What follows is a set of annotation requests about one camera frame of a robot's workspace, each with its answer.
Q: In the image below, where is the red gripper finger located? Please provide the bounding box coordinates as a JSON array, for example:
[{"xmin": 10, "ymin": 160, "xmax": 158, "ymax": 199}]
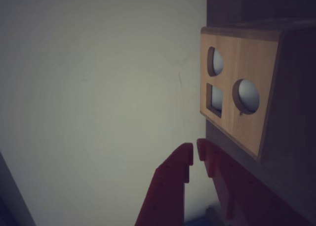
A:
[
  {"xmin": 197, "ymin": 138, "xmax": 316, "ymax": 226},
  {"xmin": 134, "ymin": 142, "xmax": 194, "ymax": 226}
]

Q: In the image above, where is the wooden shape sorter box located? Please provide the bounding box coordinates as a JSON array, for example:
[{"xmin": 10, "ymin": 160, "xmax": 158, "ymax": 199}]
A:
[{"xmin": 199, "ymin": 18, "xmax": 316, "ymax": 164}]

